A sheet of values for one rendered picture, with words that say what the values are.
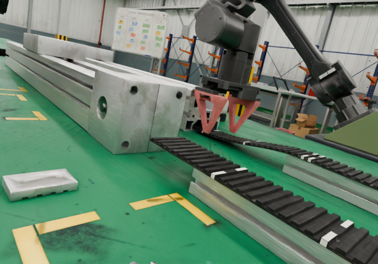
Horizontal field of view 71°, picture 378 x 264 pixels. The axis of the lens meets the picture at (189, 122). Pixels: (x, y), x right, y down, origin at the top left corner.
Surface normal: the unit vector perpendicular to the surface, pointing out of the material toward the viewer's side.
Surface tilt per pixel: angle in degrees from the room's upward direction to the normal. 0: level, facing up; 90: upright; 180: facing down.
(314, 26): 90
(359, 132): 90
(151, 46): 90
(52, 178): 0
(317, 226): 0
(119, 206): 0
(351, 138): 90
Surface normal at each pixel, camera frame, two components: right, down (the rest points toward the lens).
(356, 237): 0.20, -0.96
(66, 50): 0.65, 0.28
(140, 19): -0.46, 0.08
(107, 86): -0.74, -0.01
